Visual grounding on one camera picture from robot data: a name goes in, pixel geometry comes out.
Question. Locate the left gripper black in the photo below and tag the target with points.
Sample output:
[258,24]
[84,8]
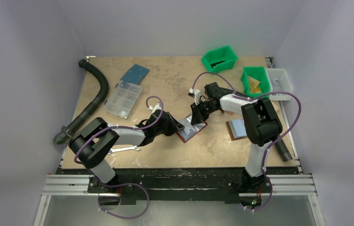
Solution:
[174,125]

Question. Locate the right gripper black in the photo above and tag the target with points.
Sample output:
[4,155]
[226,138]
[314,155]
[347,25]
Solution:
[199,107]

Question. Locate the red leather card holder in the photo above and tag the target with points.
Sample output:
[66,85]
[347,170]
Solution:
[189,130]

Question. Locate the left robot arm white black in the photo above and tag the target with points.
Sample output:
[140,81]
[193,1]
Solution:
[93,143]

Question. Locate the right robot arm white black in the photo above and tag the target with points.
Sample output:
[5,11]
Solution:
[262,124]

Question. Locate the brown open card holder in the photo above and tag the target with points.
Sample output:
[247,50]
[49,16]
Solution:
[236,129]

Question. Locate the silver wrench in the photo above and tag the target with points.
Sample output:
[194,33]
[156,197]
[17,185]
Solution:
[115,150]

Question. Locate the green bin rear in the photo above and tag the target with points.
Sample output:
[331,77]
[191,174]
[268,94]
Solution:
[219,59]

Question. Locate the green bin with yellow items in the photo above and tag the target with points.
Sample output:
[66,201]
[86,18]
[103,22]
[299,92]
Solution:
[255,81]

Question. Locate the clear compartment screw box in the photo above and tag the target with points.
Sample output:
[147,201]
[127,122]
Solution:
[122,99]

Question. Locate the white plastic bin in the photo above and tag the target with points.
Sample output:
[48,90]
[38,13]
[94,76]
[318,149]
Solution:
[279,81]

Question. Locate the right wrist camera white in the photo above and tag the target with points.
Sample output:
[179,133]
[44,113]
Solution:
[194,93]

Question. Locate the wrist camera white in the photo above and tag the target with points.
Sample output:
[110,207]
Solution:
[194,93]
[158,106]

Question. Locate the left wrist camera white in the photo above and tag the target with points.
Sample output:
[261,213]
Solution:
[158,106]

